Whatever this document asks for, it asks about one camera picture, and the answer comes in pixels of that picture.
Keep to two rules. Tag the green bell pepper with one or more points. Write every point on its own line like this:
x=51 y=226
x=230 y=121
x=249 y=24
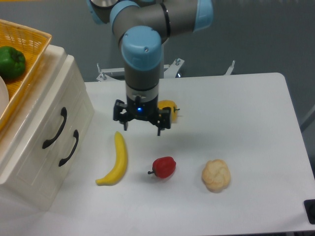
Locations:
x=12 y=63

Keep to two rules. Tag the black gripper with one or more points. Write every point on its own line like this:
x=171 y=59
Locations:
x=144 y=111

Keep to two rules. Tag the white drawer cabinet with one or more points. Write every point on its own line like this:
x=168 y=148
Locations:
x=22 y=123

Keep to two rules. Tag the yellow bell pepper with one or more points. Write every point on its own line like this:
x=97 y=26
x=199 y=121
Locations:
x=169 y=104

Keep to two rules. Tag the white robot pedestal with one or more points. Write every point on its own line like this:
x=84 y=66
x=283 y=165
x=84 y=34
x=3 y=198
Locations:
x=170 y=71

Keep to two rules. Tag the yellow banana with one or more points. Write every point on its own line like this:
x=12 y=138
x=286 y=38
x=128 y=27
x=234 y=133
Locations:
x=120 y=167

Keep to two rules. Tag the black corner object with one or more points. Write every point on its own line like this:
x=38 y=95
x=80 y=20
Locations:
x=310 y=210

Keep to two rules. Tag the white plate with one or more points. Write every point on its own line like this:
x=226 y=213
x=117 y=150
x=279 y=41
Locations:
x=4 y=96

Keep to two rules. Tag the beige bread roll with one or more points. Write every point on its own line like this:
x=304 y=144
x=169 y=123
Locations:
x=216 y=175

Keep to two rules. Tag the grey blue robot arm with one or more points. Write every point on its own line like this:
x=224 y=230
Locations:
x=141 y=27

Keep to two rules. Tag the red bell pepper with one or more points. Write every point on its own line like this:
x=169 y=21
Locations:
x=163 y=167

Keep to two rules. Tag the yellow wicker basket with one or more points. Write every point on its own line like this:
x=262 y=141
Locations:
x=21 y=49

